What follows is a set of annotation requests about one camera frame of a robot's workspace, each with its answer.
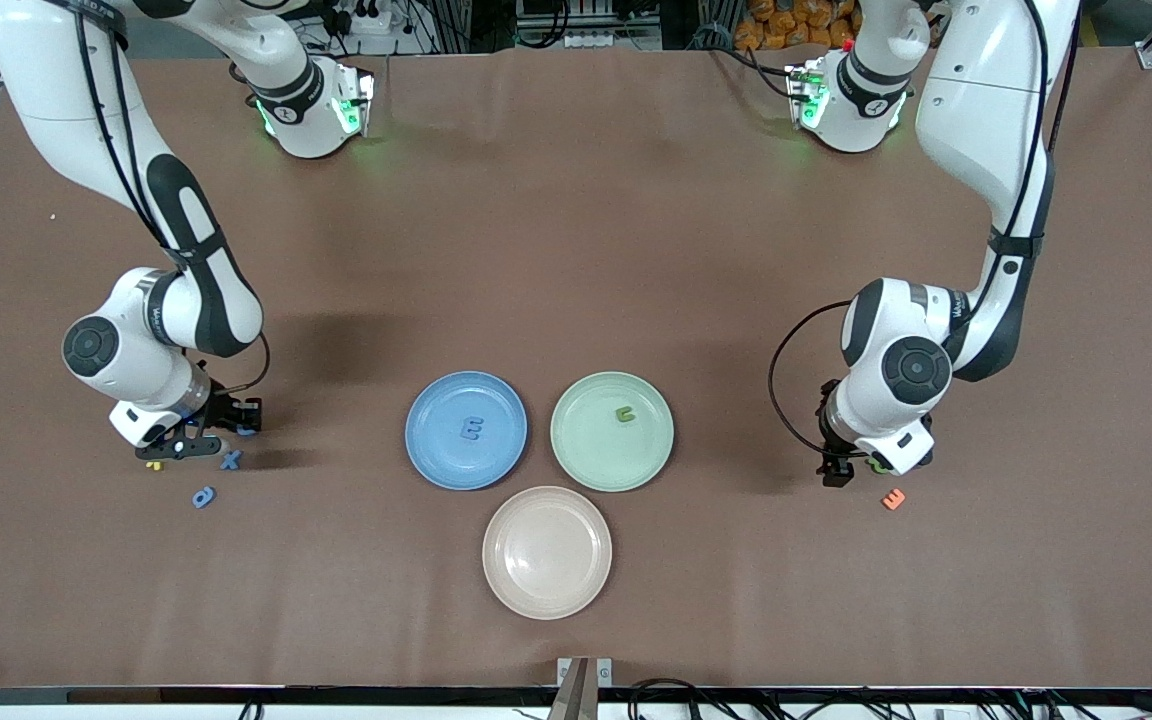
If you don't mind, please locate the blue plate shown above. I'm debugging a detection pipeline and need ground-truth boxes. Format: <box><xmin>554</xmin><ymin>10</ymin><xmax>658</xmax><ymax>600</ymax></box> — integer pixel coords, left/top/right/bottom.
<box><xmin>404</xmin><ymin>371</ymin><xmax>529</xmax><ymax>491</ymax></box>

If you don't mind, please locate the light green plate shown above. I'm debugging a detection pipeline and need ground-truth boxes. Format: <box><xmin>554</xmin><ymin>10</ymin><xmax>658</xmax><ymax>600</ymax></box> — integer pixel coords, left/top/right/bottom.
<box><xmin>550</xmin><ymin>371</ymin><xmax>676</xmax><ymax>493</ymax></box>

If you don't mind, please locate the beige plate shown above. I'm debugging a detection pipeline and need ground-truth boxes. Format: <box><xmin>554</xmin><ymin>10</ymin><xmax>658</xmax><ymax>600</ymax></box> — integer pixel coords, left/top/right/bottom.
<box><xmin>482</xmin><ymin>486</ymin><xmax>614</xmax><ymax>621</ymax></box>

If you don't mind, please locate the bag of orange fruits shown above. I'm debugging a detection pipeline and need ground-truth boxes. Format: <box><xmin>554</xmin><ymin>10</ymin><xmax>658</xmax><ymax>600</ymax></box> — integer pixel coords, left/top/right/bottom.
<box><xmin>734</xmin><ymin>0</ymin><xmax>862</xmax><ymax>51</ymax></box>

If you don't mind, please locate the long white power strip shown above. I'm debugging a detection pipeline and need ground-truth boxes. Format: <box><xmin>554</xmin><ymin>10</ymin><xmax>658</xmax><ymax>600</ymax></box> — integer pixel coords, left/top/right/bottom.
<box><xmin>516</xmin><ymin>28</ymin><xmax>663</xmax><ymax>51</ymax></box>

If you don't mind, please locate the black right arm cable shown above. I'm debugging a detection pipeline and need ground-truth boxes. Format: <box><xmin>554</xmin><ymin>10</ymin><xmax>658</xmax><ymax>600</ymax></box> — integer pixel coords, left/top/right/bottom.
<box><xmin>74</xmin><ymin>5</ymin><xmax>272</xmax><ymax>393</ymax></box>

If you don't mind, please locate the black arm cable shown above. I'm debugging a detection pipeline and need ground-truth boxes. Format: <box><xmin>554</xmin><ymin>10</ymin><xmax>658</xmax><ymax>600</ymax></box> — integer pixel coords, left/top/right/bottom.
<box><xmin>74</xmin><ymin>5</ymin><xmax>272</xmax><ymax>393</ymax></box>
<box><xmin>769</xmin><ymin>0</ymin><xmax>1082</xmax><ymax>458</ymax></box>

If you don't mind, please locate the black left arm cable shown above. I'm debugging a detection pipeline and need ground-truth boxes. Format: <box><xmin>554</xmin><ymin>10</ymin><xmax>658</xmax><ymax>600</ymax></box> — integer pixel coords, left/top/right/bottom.
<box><xmin>769</xmin><ymin>0</ymin><xmax>1082</xmax><ymax>458</ymax></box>

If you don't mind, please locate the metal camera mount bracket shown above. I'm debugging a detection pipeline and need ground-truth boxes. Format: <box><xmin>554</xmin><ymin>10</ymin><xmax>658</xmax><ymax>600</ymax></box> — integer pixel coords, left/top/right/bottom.
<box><xmin>548</xmin><ymin>656</ymin><xmax>614</xmax><ymax>720</ymax></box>

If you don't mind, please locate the black base cable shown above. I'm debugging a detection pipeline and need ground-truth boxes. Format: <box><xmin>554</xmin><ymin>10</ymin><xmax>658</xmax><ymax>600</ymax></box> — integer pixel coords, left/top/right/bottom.
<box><xmin>228</xmin><ymin>60</ymin><xmax>262</xmax><ymax>109</ymax></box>
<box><xmin>701</xmin><ymin>28</ymin><xmax>802</xmax><ymax>101</ymax></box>

